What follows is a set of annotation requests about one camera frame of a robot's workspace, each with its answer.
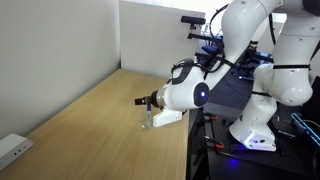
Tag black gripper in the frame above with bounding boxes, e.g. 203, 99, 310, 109
134, 91, 159, 108

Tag blue marker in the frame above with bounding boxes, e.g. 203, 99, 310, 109
146, 104, 152, 128

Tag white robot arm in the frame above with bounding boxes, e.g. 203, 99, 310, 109
135, 0, 320, 152

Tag clear glass cup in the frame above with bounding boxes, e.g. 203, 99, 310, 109
142, 111, 153, 128

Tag white power adapter box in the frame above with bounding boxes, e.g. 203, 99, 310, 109
0, 133, 33, 171

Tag orange-handled clamp rear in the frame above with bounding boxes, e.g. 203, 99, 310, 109
204, 113, 218, 121

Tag orange-handled clamp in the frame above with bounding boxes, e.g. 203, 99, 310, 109
204, 136, 224, 149
204, 113, 218, 121

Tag orange-handled clamp front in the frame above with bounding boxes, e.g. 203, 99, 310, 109
204, 136, 224, 149

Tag black camera on stand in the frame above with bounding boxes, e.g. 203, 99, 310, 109
181, 16, 206, 25

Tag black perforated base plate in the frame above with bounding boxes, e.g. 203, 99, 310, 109
209, 114, 320, 178

